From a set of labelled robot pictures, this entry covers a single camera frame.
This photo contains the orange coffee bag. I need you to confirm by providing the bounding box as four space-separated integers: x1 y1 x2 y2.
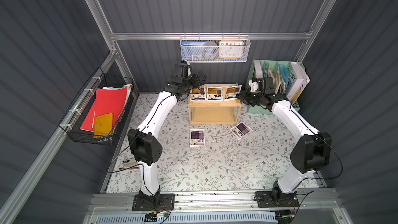
224 85 241 101
206 86 223 102
190 86 206 101

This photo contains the purple coffee bag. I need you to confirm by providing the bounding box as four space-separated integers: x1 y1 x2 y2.
189 129 205 147
230 122 252 140

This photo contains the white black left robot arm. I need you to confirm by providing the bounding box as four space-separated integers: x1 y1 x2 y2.
127 72 206 198

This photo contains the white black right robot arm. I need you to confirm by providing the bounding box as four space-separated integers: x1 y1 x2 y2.
236 77 332 196

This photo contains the wooden two-tier shelf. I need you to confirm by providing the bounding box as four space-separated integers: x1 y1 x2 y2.
188 83 242 125

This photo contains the green file organizer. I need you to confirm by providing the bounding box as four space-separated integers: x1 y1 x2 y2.
245 60 306 117

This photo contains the grey tape roll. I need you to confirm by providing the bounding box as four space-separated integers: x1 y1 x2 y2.
202 41 219 61

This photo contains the blue box in basket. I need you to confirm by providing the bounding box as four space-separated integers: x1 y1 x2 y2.
180 40 206 62

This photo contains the white thick book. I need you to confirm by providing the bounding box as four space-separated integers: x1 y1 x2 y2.
285 62 311 104

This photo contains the orange square clock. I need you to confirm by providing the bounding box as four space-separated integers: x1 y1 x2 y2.
218 40 245 60

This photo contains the floral table mat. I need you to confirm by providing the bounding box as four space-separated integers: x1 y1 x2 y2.
106 91 321 194

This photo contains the red folder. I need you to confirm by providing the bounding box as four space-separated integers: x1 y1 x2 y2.
80 85 131 132

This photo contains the yellow notebook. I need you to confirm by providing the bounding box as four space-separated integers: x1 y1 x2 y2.
93 113 114 139

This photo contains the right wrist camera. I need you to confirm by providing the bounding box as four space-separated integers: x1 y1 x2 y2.
248 80 259 93

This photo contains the white wire hanging basket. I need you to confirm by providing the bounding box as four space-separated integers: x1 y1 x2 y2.
179 35 251 63

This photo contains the black wire side basket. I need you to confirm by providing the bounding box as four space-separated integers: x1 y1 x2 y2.
59 68 134 145

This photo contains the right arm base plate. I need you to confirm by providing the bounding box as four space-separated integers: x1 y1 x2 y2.
254 191 300 208

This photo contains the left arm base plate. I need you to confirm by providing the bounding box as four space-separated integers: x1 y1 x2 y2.
132 194 175 212

